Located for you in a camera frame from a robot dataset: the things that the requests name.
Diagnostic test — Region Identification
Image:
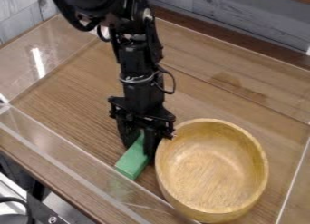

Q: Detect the brown wooden bowl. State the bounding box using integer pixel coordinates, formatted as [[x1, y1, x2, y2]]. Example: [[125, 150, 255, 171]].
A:
[[155, 118, 268, 223]]

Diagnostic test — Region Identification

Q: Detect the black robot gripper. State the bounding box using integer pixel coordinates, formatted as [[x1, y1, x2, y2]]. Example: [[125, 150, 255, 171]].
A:
[[108, 81, 175, 161]]

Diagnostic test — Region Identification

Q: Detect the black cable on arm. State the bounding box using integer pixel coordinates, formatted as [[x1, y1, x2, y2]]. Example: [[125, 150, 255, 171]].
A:
[[151, 65, 176, 95]]

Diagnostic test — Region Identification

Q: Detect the black cable bottom left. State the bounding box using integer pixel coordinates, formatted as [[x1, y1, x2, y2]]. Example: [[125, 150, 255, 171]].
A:
[[0, 196, 37, 224]]

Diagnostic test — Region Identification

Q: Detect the green rectangular block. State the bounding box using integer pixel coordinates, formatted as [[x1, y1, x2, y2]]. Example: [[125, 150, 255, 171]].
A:
[[115, 133, 148, 180]]

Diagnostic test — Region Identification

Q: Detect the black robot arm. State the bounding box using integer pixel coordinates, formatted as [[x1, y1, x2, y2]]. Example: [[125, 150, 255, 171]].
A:
[[52, 0, 175, 158]]

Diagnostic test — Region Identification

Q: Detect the black metal table frame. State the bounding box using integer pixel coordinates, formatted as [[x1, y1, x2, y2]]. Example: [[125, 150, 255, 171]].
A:
[[0, 154, 93, 224]]

